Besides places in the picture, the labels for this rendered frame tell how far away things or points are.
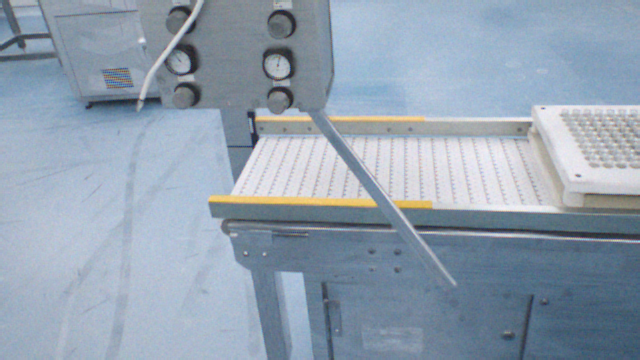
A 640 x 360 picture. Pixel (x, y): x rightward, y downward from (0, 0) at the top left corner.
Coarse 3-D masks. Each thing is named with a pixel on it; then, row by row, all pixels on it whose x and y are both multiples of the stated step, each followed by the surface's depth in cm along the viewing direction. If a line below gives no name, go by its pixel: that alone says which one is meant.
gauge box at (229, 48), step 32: (160, 0) 58; (192, 0) 57; (224, 0) 57; (256, 0) 56; (288, 0) 56; (320, 0) 59; (160, 32) 60; (192, 32) 59; (224, 32) 59; (256, 32) 58; (320, 32) 58; (224, 64) 61; (256, 64) 60; (320, 64) 59; (160, 96) 64; (224, 96) 63; (256, 96) 62; (320, 96) 61
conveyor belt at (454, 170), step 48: (288, 144) 97; (384, 144) 94; (432, 144) 93; (480, 144) 92; (528, 144) 91; (240, 192) 84; (288, 192) 83; (336, 192) 82; (432, 192) 80; (480, 192) 79; (528, 192) 78
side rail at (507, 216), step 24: (216, 216) 77; (240, 216) 76; (264, 216) 76; (288, 216) 75; (312, 216) 74; (336, 216) 74; (360, 216) 73; (384, 216) 72; (408, 216) 72; (432, 216) 71; (456, 216) 70; (480, 216) 70; (504, 216) 69; (528, 216) 69; (552, 216) 68; (576, 216) 68; (600, 216) 67; (624, 216) 67
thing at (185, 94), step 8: (184, 80) 62; (192, 80) 62; (176, 88) 63; (184, 88) 62; (192, 88) 63; (176, 96) 61; (184, 96) 61; (192, 96) 62; (176, 104) 62; (184, 104) 62; (192, 104) 63
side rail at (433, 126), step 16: (256, 128) 100; (272, 128) 100; (288, 128) 99; (304, 128) 99; (352, 128) 97; (368, 128) 96; (384, 128) 96; (400, 128) 95; (416, 128) 95; (432, 128) 94; (448, 128) 94; (464, 128) 94; (480, 128) 93; (496, 128) 93; (512, 128) 92; (528, 128) 92
